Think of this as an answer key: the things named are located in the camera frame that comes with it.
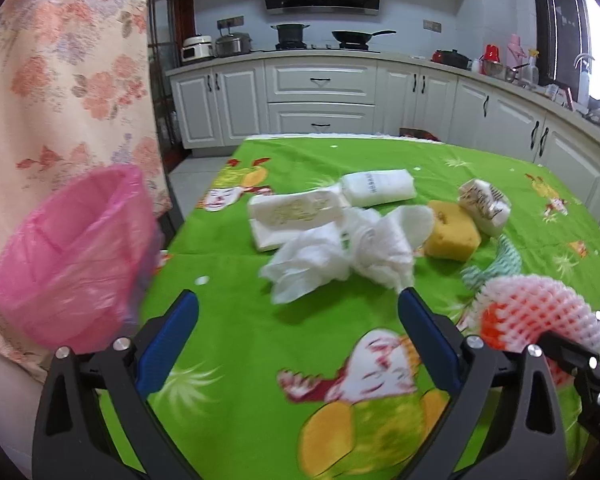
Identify steel bowl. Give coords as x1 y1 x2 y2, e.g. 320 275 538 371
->
482 60 517 82

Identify white tissue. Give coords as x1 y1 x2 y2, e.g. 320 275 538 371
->
259 222 351 304
343 205 434 294

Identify black frying pan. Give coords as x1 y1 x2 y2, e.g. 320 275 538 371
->
332 29 396 51

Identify green cartoon tablecloth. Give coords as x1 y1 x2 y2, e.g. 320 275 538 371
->
140 136 600 479

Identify black casserole pot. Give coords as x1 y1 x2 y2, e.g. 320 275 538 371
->
431 50 472 70

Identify pink foam fruit net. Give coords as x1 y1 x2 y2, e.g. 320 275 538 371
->
465 275 600 356

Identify white wipes pack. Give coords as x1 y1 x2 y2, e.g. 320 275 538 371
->
340 169 417 208

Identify white rice cooker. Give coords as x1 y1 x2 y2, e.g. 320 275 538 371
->
181 35 214 63

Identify white lower cabinets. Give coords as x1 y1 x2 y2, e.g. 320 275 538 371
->
168 50 600 222

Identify red floor bin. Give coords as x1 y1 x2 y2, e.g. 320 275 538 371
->
399 127 440 142

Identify pink lined trash bin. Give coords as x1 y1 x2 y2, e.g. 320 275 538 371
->
0 165 162 353

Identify black stock pot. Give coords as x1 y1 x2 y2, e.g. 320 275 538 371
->
271 23 309 51

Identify glass wooden door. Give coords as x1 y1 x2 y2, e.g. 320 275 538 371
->
147 0 195 171

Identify pink thermos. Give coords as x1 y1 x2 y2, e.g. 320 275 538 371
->
506 34 527 77

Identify floral curtain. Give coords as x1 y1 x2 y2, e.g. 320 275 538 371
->
0 0 172 380

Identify green wavy cloth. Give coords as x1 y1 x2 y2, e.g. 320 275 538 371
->
460 234 522 292

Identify red kettle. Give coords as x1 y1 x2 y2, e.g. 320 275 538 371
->
483 44 501 63

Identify chrome faucet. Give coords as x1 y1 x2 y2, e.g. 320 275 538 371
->
573 52 594 107

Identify yellow sponge with hole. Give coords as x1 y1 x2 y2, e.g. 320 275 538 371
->
424 200 481 262

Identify printed paper cup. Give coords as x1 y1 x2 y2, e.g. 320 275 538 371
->
457 179 512 237

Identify steel pressure cooker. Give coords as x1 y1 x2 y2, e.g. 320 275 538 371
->
214 32 252 58

